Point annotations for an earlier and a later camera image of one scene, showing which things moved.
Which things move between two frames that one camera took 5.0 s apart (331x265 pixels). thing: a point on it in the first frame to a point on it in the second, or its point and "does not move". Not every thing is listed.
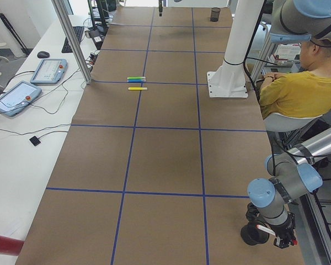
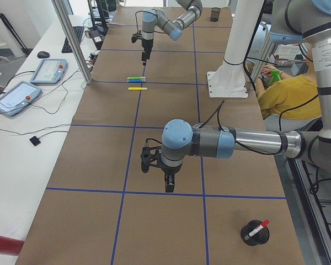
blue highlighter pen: [136, 80] does not move
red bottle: [1, 244] does not move
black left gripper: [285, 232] to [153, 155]
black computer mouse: [43, 54] does not move
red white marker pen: [265, 229] to [264, 223]
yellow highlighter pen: [137, 88] does not move
